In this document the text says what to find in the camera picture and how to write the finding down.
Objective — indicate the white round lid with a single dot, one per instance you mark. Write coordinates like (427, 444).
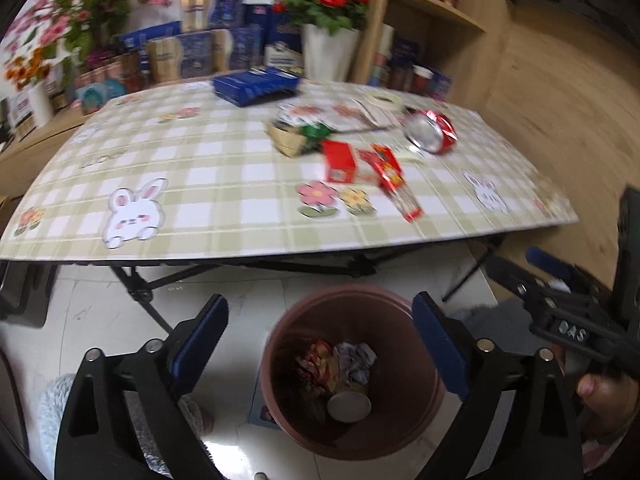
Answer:
(382, 101)

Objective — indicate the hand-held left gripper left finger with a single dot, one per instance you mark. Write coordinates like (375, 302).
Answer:
(197, 345)

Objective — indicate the low wooden cabinet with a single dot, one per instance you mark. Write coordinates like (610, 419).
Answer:
(30, 145)

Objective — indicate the crushed red can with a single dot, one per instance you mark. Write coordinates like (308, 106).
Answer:
(431, 131)

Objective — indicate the crumpled red yellow wrapper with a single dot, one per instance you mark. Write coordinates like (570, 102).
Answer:
(315, 366)

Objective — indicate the small red carton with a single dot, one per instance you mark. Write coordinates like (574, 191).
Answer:
(341, 161)

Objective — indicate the orange flower bouquet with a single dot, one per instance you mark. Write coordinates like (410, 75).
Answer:
(27, 67)

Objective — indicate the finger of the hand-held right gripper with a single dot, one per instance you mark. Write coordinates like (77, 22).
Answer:
(547, 262)
(510, 276)

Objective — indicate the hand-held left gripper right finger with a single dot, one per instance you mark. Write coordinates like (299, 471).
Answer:
(440, 345)

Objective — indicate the small purple box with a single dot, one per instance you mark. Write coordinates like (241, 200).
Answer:
(442, 82)

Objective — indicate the crumpled white purple wrapper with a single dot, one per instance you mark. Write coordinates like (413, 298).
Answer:
(356, 360)

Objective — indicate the checked bunny tablecloth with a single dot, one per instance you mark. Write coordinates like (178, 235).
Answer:
(225, 185)

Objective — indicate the green red wrapper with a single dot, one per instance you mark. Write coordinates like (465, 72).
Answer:
(315, 131)

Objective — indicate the red paper cup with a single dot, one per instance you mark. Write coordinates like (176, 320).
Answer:
(422, 80)

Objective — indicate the stack of blue gift boxes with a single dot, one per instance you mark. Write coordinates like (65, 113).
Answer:
(200, 55)

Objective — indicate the teal round container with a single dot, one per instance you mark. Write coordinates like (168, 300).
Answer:
(92, 97)

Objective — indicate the black folding table frame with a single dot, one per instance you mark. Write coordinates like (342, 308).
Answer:
(134, 291)

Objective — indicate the white round paper cup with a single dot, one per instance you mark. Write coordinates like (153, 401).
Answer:
(348, 406)

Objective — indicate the long red snack wrapper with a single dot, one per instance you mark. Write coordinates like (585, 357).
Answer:
(395, 180)

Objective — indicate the brown plastic bin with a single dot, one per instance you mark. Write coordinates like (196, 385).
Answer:
(350, 305)

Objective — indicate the stack of pastel cups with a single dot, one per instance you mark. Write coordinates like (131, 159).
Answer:
(382, 55)

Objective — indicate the pink blossom plant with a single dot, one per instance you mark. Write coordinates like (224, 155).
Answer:
(75, 5)

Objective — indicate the white flower pot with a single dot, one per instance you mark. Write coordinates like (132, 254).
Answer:
(327, 52)

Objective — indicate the white blister card package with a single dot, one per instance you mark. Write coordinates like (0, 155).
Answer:
(330, 115)

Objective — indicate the blue packet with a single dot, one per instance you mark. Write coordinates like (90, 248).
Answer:
(255, 85)

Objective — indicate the person's right hand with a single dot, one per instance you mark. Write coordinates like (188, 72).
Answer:
(595, 392)

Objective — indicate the wooden shelf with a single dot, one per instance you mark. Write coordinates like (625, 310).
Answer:
(435, 15)

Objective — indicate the printed paper sheet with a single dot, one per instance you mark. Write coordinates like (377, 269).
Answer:
(264, 412)

